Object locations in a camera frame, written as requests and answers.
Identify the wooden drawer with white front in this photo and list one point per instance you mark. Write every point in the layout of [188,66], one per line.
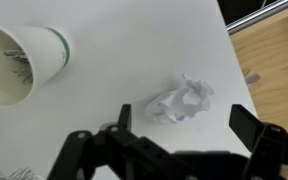
[277,66]

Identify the pile of metal paper clips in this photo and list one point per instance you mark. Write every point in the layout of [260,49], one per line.
[19,174]

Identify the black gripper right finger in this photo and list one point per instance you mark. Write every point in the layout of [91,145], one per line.
[267,146]

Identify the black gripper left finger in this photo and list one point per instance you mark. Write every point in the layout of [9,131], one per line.
[130,156]

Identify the white paper cup green stripe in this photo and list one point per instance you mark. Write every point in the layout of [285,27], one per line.
[47,50]

